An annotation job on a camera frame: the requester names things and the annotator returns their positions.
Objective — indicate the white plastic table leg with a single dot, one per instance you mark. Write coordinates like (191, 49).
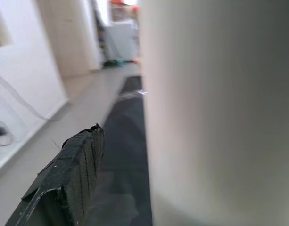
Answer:
(217, 117)

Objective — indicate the broom with teal head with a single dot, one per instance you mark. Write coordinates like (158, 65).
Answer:
(116, 63)

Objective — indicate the white appliance cabinet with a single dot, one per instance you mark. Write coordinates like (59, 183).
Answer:
(121, 41)

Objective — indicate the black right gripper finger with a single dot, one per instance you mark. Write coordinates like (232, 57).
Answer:
(68, 179)

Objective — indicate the black tablecloth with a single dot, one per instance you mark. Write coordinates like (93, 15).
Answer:
(125, 153)

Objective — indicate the grey tape patch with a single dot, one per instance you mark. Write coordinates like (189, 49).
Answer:
(140, 92)

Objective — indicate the black power adapter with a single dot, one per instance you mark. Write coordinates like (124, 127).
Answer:
(1, 130)

